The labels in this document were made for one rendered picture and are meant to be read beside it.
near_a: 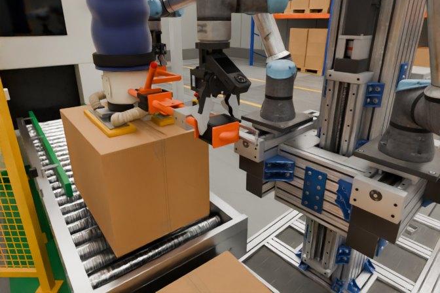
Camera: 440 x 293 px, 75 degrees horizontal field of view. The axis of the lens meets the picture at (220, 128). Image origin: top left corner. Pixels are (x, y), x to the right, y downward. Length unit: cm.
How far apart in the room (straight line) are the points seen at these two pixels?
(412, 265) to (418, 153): 104
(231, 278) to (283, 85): 76
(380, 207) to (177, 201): 68
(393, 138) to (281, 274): 96
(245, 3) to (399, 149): 63
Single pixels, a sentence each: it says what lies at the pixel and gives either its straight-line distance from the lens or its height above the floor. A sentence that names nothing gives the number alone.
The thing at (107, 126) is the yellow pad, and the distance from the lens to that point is 110.
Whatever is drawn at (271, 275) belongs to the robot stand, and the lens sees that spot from 167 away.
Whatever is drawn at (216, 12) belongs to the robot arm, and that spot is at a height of 144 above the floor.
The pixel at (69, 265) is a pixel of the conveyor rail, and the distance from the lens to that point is 128.
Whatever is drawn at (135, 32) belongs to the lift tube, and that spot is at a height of 139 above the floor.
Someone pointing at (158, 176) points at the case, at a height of 91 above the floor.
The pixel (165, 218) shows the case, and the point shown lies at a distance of 116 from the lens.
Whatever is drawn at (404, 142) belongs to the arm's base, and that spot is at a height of 109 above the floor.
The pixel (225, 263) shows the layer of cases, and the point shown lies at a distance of 123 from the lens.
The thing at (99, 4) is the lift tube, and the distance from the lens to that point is 111.
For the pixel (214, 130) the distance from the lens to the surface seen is 64.
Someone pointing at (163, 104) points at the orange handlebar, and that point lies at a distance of 87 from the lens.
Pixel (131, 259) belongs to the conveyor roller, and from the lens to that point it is 129.
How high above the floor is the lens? 143
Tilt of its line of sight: 20 degrees down
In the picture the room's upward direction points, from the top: straight up
